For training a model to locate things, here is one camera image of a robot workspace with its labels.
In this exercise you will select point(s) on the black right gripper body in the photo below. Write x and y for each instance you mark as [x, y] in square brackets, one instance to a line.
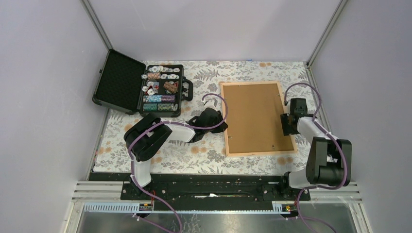
[287, 129]

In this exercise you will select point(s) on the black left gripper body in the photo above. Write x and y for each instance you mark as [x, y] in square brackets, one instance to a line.
[216, 129]

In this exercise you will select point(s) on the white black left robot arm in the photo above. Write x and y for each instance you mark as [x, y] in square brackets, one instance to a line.
[147, 137]

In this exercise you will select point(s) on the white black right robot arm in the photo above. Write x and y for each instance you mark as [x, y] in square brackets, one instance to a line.
[329, 160]

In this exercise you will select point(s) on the black poker chip case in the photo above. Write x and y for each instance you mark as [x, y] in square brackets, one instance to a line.
[129, 86]

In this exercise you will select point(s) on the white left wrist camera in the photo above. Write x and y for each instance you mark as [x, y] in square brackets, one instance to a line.
[211, 103]

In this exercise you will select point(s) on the right corner aluminium post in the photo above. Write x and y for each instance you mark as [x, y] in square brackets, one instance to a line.
[329, 27]

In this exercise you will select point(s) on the corner aluminium post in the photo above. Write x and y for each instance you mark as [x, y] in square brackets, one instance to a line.
[329, 27]
[96, 23]

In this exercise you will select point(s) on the aluminium rail front structure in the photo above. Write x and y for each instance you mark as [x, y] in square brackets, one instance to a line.
[106, 207]

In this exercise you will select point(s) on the left corner aluminium post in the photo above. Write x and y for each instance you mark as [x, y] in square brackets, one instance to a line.
[96, 23]

